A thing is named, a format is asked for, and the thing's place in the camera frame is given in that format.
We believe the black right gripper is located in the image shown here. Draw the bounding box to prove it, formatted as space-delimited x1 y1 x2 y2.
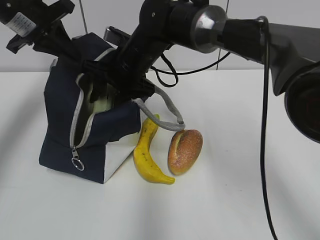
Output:
81 26 173 106

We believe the brown bread roll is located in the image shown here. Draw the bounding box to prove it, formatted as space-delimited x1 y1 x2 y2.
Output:
167 129 203 176

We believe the navy blue lunch bag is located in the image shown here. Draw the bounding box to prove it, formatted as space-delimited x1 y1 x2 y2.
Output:
38 32 186 185

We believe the yellow banana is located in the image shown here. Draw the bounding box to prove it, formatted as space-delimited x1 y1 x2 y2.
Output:
133 117 175 185

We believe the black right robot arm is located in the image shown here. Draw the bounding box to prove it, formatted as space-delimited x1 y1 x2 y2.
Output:
82 0 320 142

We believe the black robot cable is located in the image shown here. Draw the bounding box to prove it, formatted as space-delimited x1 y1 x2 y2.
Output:
259 16 280 240

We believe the green lidded glass container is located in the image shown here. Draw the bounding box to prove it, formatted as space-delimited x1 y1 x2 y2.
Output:
92 96 113 113

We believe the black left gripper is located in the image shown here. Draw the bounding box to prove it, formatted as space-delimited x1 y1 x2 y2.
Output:
0 0 83 66

